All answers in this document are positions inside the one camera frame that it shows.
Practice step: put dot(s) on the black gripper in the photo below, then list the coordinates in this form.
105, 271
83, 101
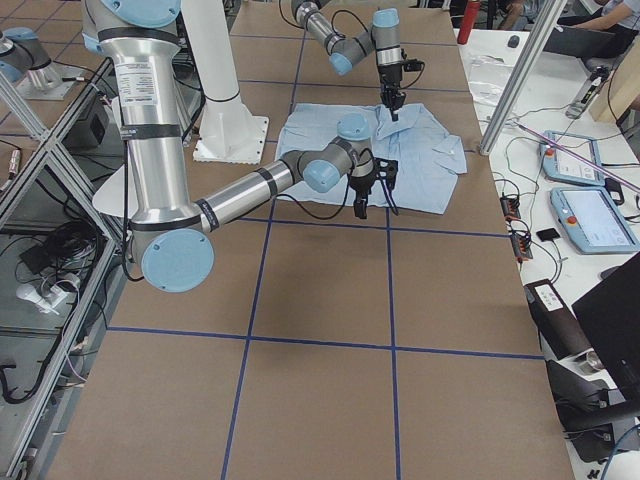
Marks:
389, 76
361, 183

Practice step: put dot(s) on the light blue button-up shirt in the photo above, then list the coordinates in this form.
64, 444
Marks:
430, 159

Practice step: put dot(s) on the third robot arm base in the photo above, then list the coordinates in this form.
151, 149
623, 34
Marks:
26, 63

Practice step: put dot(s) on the clear plastic bag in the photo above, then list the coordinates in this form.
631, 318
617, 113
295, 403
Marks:
487, 77

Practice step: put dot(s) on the red water bottle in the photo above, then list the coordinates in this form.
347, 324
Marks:
468, 21

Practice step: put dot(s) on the black computer mouse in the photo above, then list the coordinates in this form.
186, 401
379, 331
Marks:
513, 41

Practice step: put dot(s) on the upper blue teach pendant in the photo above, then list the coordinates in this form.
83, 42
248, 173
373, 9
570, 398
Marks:
560, 166

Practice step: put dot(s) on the blue teach pendant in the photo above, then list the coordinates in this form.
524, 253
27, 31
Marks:
560, 166
592, 221

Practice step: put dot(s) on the lower blue teach pendant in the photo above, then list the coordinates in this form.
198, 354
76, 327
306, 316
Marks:
592, 221

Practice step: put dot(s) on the black monitor screen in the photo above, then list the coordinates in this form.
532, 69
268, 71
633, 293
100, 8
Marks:
608, 314

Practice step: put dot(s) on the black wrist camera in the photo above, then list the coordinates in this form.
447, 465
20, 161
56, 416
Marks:
387, 170
413, 65

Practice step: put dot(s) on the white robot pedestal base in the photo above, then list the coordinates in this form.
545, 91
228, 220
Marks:
228, 131

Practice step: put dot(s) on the aluminium frame post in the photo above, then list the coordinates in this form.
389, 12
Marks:
531, 51

